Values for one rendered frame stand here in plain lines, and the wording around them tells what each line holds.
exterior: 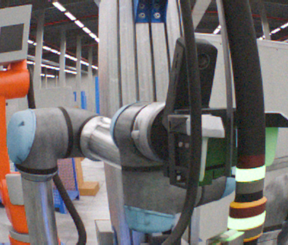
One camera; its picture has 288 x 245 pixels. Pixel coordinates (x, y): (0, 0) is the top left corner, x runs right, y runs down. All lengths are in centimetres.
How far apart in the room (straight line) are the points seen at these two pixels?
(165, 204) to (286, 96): 192
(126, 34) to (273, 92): 133
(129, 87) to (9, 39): 311
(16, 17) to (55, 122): 344
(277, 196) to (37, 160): 52
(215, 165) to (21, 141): 53
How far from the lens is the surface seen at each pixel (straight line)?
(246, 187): 43
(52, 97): 1104
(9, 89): 437
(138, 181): 66
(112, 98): 129
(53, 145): 98
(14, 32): 433
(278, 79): 250
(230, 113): 42
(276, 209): 90
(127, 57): 130
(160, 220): 68
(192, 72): 36
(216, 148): 50
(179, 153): 52
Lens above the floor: 168
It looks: 3 degrees down
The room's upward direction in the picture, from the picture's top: 3 degrees counter-clockwise
